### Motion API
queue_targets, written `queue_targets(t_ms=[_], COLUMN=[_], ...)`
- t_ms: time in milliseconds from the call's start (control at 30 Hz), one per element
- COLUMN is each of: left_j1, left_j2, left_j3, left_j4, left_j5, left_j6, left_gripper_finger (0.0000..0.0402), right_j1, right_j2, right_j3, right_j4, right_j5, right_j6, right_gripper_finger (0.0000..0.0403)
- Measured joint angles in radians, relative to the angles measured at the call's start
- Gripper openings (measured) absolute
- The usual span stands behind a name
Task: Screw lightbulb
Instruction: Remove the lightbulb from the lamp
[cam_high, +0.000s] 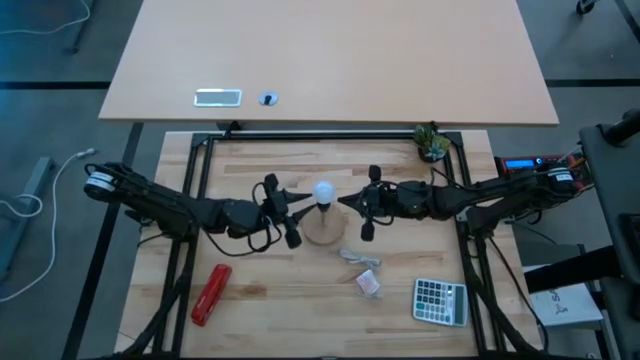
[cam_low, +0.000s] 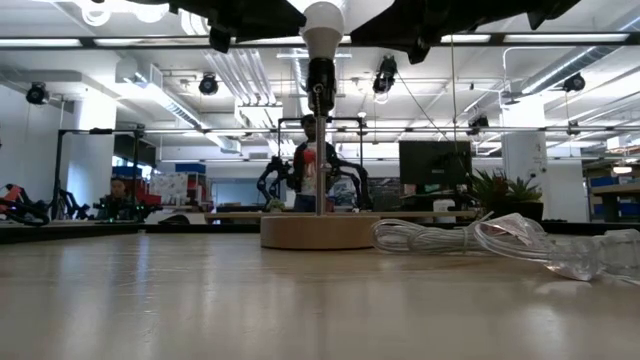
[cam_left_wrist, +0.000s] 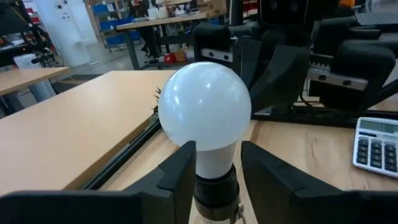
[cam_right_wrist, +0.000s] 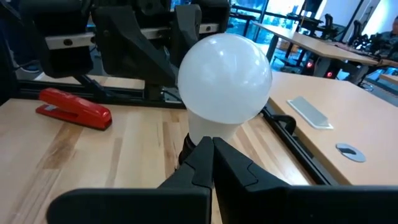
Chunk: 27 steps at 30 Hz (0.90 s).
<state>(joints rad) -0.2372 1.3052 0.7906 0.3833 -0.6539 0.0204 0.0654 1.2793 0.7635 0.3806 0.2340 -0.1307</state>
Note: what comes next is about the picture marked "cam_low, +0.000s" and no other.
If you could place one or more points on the person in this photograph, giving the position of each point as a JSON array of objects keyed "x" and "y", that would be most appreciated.
[
  {"x": 302, "y": 170},
  {"x": 117, "y": 197}
]

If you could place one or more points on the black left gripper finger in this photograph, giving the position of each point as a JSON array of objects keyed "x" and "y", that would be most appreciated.
[{"x": 270, "y": 20}]

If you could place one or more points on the black computer monitor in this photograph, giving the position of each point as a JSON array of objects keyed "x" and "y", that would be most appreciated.
[{"x": 430, "y": 162}]

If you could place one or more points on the small potted succulent plant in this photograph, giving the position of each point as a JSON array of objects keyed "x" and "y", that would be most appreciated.
[{"x": 515, "y": 210}]

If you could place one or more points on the black background rig frame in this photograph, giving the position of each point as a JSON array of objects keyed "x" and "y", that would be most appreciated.
[
  {"x": 360, "y": 150},
  {"x": 58, "y": 170}
]

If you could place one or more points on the white lightbulb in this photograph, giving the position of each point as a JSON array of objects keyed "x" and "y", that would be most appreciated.
[{"x": 323, "y": 25}]

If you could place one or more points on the lamp with round wooden base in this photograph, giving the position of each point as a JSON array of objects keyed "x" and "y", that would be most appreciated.
[{"x": 320, "y": 232}]

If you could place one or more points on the black ceiling spotlight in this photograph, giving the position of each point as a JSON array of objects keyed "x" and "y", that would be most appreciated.
[
  {"x": 208, "y": 85},
  {"x": 37, "y": 94},
  {"x": 478, "y": 125},
  {"x": 574, "y": 83}
]

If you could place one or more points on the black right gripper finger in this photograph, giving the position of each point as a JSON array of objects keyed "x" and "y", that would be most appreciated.
[{"x": 392, "y": 27}]

